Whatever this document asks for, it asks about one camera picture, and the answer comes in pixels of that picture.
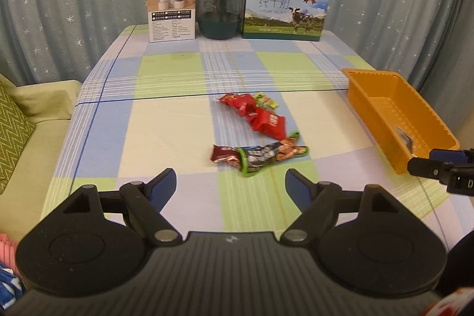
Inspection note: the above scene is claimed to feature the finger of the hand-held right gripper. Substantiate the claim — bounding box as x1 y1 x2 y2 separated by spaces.
429 149 474 165
407 158 454 185

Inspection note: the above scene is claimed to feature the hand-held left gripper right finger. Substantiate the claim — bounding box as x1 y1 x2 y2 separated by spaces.
281 169 402 246

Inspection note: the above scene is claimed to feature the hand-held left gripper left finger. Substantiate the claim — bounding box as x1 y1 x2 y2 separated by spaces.
61 168 184 246

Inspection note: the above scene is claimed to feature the brown green-ended candy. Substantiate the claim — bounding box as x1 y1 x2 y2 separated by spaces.
278 131 310 158

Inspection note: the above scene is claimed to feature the dark green-edged snack packet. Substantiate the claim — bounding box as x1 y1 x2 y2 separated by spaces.
237 143 284 178

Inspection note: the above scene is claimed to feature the brown snack packet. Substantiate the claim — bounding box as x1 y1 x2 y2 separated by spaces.
210 144 243 164

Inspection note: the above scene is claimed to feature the red packet white print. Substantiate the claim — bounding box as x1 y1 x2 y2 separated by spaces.
252 108 287 139

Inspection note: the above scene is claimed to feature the orange plastic tray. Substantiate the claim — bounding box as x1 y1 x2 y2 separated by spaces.
341 68 461 175

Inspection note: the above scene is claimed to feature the red snack packet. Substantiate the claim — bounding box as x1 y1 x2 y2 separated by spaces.
217 93 247 114
239 96 262 122

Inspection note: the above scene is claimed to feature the grey snack packet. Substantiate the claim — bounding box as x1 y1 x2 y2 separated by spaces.
395 126 414 155

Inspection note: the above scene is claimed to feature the checkered tablecloth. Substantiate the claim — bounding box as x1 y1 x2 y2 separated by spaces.
40 23 474 252

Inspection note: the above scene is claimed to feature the yellow green candy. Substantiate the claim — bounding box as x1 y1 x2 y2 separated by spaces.
254 92 278 111

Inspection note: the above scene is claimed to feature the red white printed cloth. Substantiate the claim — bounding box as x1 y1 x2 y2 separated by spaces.
422 284 474 316

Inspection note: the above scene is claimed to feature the pale green sofa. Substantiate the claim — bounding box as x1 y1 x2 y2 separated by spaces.
0 73 83 246

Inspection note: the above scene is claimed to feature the green zigzag cushion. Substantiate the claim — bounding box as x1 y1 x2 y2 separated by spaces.
0 84 38 195

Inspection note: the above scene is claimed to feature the dark green glass jar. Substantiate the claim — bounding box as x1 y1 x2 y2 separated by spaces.
197 0 243 40

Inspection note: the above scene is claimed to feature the pink cloth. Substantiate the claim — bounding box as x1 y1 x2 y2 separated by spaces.
0 234 20 265

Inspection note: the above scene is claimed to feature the white product box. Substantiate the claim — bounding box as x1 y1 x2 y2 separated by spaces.
145 0 198 43

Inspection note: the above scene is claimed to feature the milk carton gift box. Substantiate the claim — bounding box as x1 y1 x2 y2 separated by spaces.
238 0 332 43

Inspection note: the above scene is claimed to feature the blue white cloth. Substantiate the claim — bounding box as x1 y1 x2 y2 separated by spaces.
0 263 27 304

